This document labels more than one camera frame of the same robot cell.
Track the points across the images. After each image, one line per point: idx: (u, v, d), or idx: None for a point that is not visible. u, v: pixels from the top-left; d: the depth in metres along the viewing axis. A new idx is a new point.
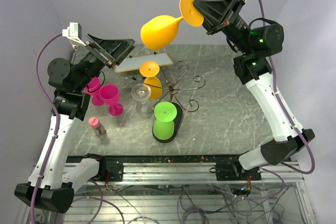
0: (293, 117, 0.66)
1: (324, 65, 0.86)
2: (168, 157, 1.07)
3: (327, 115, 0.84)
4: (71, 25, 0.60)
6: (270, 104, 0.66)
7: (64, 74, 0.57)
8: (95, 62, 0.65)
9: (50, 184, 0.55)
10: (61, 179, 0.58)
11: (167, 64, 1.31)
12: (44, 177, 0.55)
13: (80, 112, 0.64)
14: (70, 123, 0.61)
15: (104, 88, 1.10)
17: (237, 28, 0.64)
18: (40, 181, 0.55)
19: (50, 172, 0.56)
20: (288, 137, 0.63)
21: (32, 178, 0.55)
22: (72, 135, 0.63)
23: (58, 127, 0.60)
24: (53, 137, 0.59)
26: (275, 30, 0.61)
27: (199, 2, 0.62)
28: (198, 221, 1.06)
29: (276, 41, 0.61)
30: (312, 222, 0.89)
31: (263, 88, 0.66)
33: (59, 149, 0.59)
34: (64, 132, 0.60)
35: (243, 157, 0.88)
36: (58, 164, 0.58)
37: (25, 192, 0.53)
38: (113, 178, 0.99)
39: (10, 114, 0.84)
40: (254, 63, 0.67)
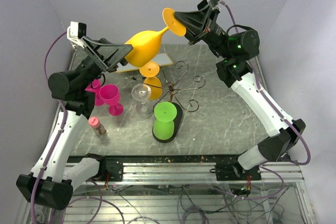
0: (281, 109, 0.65)
1: (324, 65, 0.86)
2: (168, 157, 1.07)
3: (327, 116, 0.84)
4: (71, 25, 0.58)
6: (257, 100, 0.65)
7: (65, 89, 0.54)
8: (94, 67, 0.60)
9: (52, 176, 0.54)
10: (61, 174, 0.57)
11: (167, 64, 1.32)
12: (46, 169, 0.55)
13: (86, 110, 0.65)
14: (76, 119, 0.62)
15: (105, 88, 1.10)
17: (217, 34, 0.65)
18: (43, 172, 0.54)
19: (53, 164, 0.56)
20: (280, 129, 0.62)
21: (34, 169, 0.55)
22: (77, 131, 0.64)
23: (65, 121, 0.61)
24: (59, 131, 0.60)
26: (250, 34, 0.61)
27: (180, 14, 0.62)
28: (198, 221, 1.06)
29: (253, 46, 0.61)
30: (312, 222, 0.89)
31: (247, 87, 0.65)
33: (64, 143, 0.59)
34: (70, 127, 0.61)
35: (243, 157, 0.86)
36: (61, 159, 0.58)
37: (27, 182, 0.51)
38: (113, 178, 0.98)
39: (10, 114, 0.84)
40: (235, 66, 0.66)
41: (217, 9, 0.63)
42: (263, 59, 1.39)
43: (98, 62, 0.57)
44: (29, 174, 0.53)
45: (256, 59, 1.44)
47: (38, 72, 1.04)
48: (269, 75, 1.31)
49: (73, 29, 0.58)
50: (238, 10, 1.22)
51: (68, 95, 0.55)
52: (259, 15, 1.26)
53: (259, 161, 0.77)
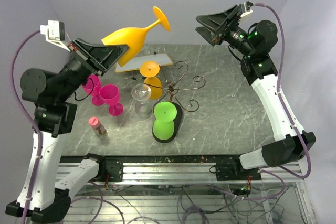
0: (294, 118, 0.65)
1: (324, 66, 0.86)
2: (168, 157, 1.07)
3: (327, 116, 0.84)
4: (50, 25, 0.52)
6: (271, 103, 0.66)
7: (41, 90, 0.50)
8: (80, 71, 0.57)
9: (40, 206, 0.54)
10: (51, 197, 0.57)
11: (167, 64, 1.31)
12: (32, 199, 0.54)
13: (64, 127, 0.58)
14: (53, 142, 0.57)
15: (104, 88, 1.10)
17: (234, 36, 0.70)
18: (29, 203, 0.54)
19: (38, 194, 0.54)
20: (286, 135, 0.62)
21: (20, 199, 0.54)
22: (59, 150, 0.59)
23: (41, 146, 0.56)
24: (37, 159, 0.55)
26: (268, 23, 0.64)
27: (201, 18, 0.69)
28: (198, 221, 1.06)
29: (270, 33, 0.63)
30: (312, 222, 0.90)
31: (266, 88, 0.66)
33: (45, 171, 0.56)
34: (48, 152, 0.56)
35: (244, 157, 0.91)
36: (46, 185, 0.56)
37: (16, 211, 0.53)
38: (113, 178, 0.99)
39: (10, 114, 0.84)
40: (260, 64, 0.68)
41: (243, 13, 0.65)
42: None
43: (87, 66, 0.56)
44: (16, 205, 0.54)
45: None
47: None
48: None
49: (53, 29, 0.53)
50: None
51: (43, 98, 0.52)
52: (259, 15, 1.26)
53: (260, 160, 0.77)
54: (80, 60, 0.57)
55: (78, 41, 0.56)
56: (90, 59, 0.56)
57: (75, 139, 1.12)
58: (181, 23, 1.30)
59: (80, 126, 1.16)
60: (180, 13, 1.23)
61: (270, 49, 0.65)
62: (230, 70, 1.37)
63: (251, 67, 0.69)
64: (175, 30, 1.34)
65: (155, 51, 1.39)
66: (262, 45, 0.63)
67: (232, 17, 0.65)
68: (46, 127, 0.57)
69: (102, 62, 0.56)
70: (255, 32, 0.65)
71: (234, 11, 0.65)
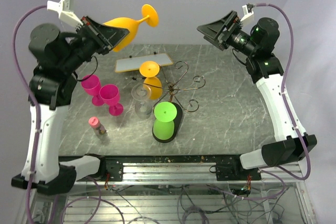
0: (296, 119, 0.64)
1: (325, 66, 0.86)
2: (168, 157, 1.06)
3: (327, 116, 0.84)
4: (62, 0, 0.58)
6: (274, 103, 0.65)
7: (52, 43, 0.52)
8: (87, 43, 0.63)
9: (45, 179, 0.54)
10: (55, 170, 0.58)
11: (167, 64, 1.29)
12: (37, 172, 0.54)
13: (62, 99, 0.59)
14: (52, 115, 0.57)
15: (104, 88, 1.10)
17: (235, 40, 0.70)
18: (33, 176, 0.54)
19: (41, 167, 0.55)
20: (287, 137, 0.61)
21: (24, 172, 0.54)
22: (58, 125, 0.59)
23: (40, 119, 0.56)
24: (37, 132, 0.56)
26: (268, 20, 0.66)
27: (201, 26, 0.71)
28: (198, 221, 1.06)
29: (271, 27, 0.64)
30: (312, 222, 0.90)
31: (270, 87, 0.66)
33: (46, 144, 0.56)
34: (48, 125, 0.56)
35: (245, 157, 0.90)
36: (48, 159, 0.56)
37: (22, 185, 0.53)
38: (113, 178, 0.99)
39: (10, 114, 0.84)
40: (266, 63, 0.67)
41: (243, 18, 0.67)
42: None
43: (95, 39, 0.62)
44: (20, 178, 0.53)
45: None
47: None
48: None
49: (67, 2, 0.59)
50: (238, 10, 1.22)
51: (50, 54, 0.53)
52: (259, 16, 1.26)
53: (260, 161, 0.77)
54: (89, 35, 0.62)
55: (88, 18, 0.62)
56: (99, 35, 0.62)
57: (75, 139, 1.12)
58: (181, 23, 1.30)
59: (80, 126, 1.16)
60: (180, 13, 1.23)
61: (273, 43, 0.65)
62: (230, 70, 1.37)
63: (256, 64, 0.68)
64: (175, 30, 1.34)
65: (155, 51, 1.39)
66: (265, 39, 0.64)
67: (229, 22, 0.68)
68: (44, 99, 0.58)
69: (109, 39, 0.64)
70: (256, 29, 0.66)
71: (231, 15, 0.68)
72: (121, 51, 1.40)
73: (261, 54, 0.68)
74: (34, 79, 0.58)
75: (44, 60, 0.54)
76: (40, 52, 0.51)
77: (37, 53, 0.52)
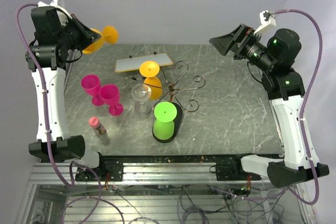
0: (311, 148, 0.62)
1: (325, 66, 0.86)
2: (168, 158, 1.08)
3: (328, 116, 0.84)
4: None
6: (289, 127, 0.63)
7: (51, 13, 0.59)
8: (74, 32, 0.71)
9: (61, 135, 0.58)
10: (67, 128, 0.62)
11: (167, 64, 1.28)
12: (52, 131, 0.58)
13: (60, 62, 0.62)
14: (55, 75, 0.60)
15: (104, 88, 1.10)
17: (250, 53, 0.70)
18: (50, 135, 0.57)
19: (56, 125, 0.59)
20: (299, 167, 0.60)
21: (41, 136, 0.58)
22: (61, 86, 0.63)
23: (44, 82, 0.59)
24: (44, 93, 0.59)
26: (286, 31, 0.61)
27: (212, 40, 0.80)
28: (198, 221, 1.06)
29: (291, 39, 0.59)
30: (312, 222, 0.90)
31: (287, 110, 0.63)
33: (54, 102, 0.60)
34: (53, 85, 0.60)
35: (247, 159, 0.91)
36: (60, 117, 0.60)
37: (41, 149, 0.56)
38: (113, 178, 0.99)
39: (10, 113, 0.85)
40: (288, 82, 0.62)
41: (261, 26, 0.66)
42: None
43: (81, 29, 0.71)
44: (38, 141, 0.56)
45: None
47: None
48: None
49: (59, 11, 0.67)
50: (238, 10, 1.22)
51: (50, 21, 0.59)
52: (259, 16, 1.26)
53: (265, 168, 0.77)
54: (76, 27, 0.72)
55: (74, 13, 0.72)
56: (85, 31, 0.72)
57: None
58: (181, 23, 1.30)
59: (80, 126, 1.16)
60: (180, 13, 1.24)
61: (293, 56, 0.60)
62: (230, 70, 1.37)
63: (275, 80, 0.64)
64: (175, 30, 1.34)
65: (155, 51, 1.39)
66: (284, 53, 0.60)
67: (236, 38, 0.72)
68: (43, 64, 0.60)
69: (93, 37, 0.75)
70: (273, 42, 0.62)
71: (241, 29, 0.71)
72: (121, 51, 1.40)
73: (279, 68, 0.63)
74: (32, 47, 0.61)
75: (42, 27, 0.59)
76: (42, 17, 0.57)
77: (37, 20, 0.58)
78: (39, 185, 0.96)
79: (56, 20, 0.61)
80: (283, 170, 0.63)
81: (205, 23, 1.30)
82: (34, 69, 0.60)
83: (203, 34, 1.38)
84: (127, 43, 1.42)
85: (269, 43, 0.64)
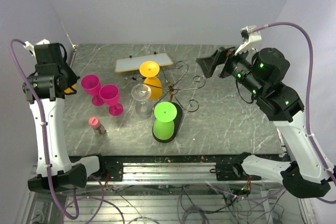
0: (324, 156, 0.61)
1: (325, 66, 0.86)
2: (168, 157, 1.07)
3: (328, 115, 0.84)
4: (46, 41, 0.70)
6: (301, 146, 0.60)
7: (54, 48, 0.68)
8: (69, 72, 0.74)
9: (62, 168, 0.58)
10: (69, 160, 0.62)
11: (167, 64, 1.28)
12: (52, 165, 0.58)
13: (58, 91, 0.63)
14: (54, 107, 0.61)
15: (104, 88, 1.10)
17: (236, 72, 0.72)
18: (50, 169, 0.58)
19: (56, 158, 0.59)
20: (322, 181, 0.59)
21: (41, 170, 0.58)
22: (60, 117, 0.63)
23: (43, 113, 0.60)
24: (43, 125, 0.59)
26: (268, 50, 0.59)
27: (199, 61, 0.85)
28: (198, 221, 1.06)
29: (275, 59, 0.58)
30: (312, 222, 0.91)
31: (295, 129, 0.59)
33: (54, 135, 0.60)
34: (52, 116, 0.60)
35: (249, 166, 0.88)
36: (60, 149, 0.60)
37: (42, 184, 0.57)
38: (113, 178, 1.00)
39: (10, 114, 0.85)
40: (287, 102, 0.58)
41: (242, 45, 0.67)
42: None
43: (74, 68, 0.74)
44: (39, 177, 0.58)
45: None
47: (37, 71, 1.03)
48: None
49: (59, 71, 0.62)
50: (237, 10, 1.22)
51: (51, 53, 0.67)
52: (259, 15, 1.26)
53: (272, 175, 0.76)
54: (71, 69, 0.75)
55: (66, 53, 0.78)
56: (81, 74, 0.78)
57: (75, 139, 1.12)
58: (181, 23, 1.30)
59: (80, 127, 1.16)
60: (179, 13, 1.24)
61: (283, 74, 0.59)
62: None
63: (273, 102, 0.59)
64: (175, 30, 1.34)
65: (155, 51, 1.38)
66: (275, 74, 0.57)
67: (216, 61, 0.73)
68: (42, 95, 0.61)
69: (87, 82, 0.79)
70: (261, 65, 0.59)
71: (218, 54, 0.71)
72: (121, 51, 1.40)
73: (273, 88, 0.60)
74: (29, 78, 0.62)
75: (43, 59, 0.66)
76: (44, 49, 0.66)
77: (40, 52, 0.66)
78: None
79: (59, 54, 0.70)
80: (298, 184, 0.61)
81: (205, 23, 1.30)
82: (33, 100, 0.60)
83: (203, 34, 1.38)
84: (127, 43, 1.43)
85: (255, 66, 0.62)
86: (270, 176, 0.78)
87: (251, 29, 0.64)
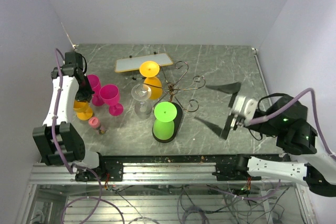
0: None
1: (325, 66, 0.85)
2: (168, 157, 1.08)
3: (327, 116, 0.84)
4: None
6: (329, 166, 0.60)
7: (79, 56, 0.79)
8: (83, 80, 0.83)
9: (66, 120, 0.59)
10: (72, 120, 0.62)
11: (167, 64, 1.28)
12: (58, 117, 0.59)
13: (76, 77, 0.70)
14: (71, 81, 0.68)
15: (104, 88, 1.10)
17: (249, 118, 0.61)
18: (55, 120, 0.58)
19: (63, 113, 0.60)
20: None
21: (46, 121, 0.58)
22: (74, 93, 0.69)
23: (62, 83, 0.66)
24: (59, 89, 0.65)
26: (283, 100, 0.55)
27: None
28: (198, 221, 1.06)
29: (295, 107, 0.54)
30: (312, 222, 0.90)
31: (322, 155, 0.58)
33: (66, 98, 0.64)
34: (67, 86, 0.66)
35: (256, 171, 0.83)
36: (67, 109, 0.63)
37: (44, 132, 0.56)
38: (113, 178, 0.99)
39: (10, 113, 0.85)
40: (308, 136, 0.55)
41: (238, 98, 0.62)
42: (263, 59, 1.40)
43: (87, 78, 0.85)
44: (43, 125, 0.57)
45: (257, 60, 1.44)
47: (37, 71, 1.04)
48: (270, 75, 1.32)
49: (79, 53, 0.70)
50: (237, 10, 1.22)
51: (76, 57, 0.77)
52: (259, 16, 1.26)
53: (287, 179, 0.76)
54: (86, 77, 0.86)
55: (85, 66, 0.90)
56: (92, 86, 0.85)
57: None
58: (181, 23, 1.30)
59: (80, 126, 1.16)
60: (179, 13, 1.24)
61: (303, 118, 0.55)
62: (230, 70, 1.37)
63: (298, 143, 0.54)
64: (174, 30, 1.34)
65: (155, 51, 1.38)
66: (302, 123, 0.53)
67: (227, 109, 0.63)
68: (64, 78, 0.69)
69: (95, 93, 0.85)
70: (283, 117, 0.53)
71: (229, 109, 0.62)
72: (121, 51, 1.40)
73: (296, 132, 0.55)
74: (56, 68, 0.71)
75: (70, 60, 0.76)
76: (72, 53, 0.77)
77: (67, 56, 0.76)
78: (40, 185, 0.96)
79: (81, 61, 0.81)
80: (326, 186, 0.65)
81: (205, 23, 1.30)
82: (56, 77, 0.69)
83: (203, 35, 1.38)
84: (127, 43, 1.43)
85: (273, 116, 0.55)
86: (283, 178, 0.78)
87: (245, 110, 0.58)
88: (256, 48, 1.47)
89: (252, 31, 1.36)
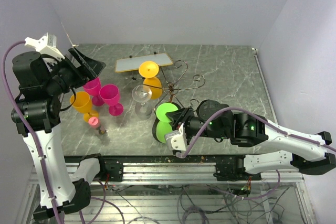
0: (309, 136, 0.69)
1: (326, 66, 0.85)
2: (168, 157, 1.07)
3: (327, 115, 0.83)
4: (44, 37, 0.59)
6: (291, 146, 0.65)
7: (37, 64, 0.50)
8: (66, 73, 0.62)
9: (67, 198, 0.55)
10: (72, 183, 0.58)
11: (167, 64, 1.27)
12: (57, 196, 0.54)
13: (53, 119, 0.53)
14: (52, 137, 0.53)
15: (104, 88, 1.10)
17: (193, 125, 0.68)
18: (55, 201, 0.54)
19: (60, 190, 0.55)
20: (325, 154, 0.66)
21: (44, 202, 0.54)
22: (60, 146, 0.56)
23: (40, 146, 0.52)
24: (42, 159, 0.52)
26: (203, 106, 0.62)
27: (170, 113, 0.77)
28: (198, 221, 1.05)
29: (213, 109, 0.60)
30: (312, 222, 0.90)
31: (277, 138, 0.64)
33: (55, 168, 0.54)
34: (50, 149, 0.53)
35: (251, 168, 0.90)
36: (62, 179, 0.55)
37: (48, 215, 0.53)
38: (113, 178, 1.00)
39: (10, 113, 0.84)
40: (252, 127, 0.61)
41: (180, 129, 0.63)
42: (263, 59, 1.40)
43: (86, 69, 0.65)
44: (42, 209, 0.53)
45: (257, 60, 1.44)
47: None
48: (270, 75, 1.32)
49: (50, 39, 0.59)
50: (237, 10, 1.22)
51: (35, 73, 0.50)
52: (259, 16, 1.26)
53: (280, 166, 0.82)
54: (70, 67, 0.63)
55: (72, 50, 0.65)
56: (84, 64, 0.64)
57: (75, 139, 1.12)
58: (181, 23, 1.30)
59: (80, 127, 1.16)
60: (179, 13, 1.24)
61: (229, 114, 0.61)
62: (230, 70, 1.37)
63: (244, 136, 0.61)
64: (174, 30, 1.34)
65: (155, 51, 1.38)
66: (226, 121, 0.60)
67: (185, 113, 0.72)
68: (36, 124, 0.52)
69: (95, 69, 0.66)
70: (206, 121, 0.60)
71: (185, 110, 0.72)
72: (121, 50, 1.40)
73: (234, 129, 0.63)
74: (18, 104, 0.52)
75: (28, 82, 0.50)
76: (25, 71, 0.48)
77: (20, 75, 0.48)
78: (39, 185, 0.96)
79: (44, 66, 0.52)
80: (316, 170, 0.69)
81: (205, 23, 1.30)
82: (26, 132, 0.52)
83: (203, 35, 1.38)
84: (127, 43, 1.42)
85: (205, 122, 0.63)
86: (278, 167, 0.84)
87: (172, 147, 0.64)
88: (256, 48, 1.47)
89: (252, 31, 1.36)
